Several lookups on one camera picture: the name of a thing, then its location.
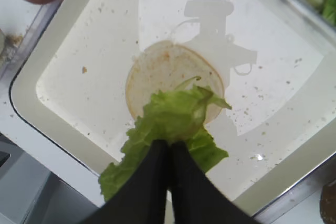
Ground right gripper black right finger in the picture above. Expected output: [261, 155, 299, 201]
[170, 142, 258, 224]

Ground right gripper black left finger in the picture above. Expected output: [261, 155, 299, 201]
[81, 140, 171, 223]

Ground green lettuce leaf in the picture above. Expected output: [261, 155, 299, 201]
[98, 76, 232, 201]

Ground sesame bun stack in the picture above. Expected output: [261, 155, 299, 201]
[320, 182, 335, 224]

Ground bottom bun on tray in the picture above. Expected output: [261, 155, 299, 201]
[125, 40, 224, 119]

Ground white metal tray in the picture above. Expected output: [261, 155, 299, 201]
[11, 0, 335, 215]

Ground right clear divider wall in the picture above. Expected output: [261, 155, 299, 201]
[0, 0, 64, 78]

